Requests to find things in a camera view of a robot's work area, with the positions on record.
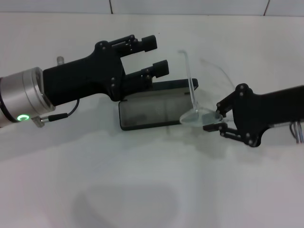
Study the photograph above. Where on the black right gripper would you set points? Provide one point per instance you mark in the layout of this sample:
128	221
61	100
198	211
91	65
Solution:
266	109

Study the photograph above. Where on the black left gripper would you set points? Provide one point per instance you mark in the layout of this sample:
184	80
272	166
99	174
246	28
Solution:
83	78

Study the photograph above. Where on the clear white glasses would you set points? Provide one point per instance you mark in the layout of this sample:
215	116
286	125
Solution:
193	95

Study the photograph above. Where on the black glasses case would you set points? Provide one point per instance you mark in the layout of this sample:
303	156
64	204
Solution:
147	114

